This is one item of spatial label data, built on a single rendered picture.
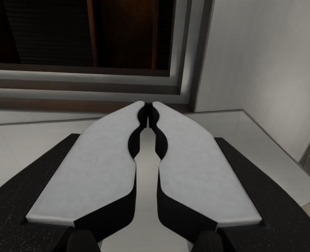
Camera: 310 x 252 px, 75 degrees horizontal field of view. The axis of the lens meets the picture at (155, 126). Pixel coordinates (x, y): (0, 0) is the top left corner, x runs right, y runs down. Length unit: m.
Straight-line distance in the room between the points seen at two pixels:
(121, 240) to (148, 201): 0.07
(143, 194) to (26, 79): 0.13
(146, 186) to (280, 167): 0.11
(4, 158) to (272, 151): 0.20
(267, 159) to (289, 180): 0.03
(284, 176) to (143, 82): 0.14
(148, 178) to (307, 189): 0.14
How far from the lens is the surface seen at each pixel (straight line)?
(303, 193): 0.23
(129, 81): 0.16
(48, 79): 0.18
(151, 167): 0.16
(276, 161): 0.18
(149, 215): 0.21
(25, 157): 0.18
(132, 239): 0.24
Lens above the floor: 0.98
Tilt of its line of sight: 58 degrees down
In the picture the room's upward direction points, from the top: 178 degrees clockwise
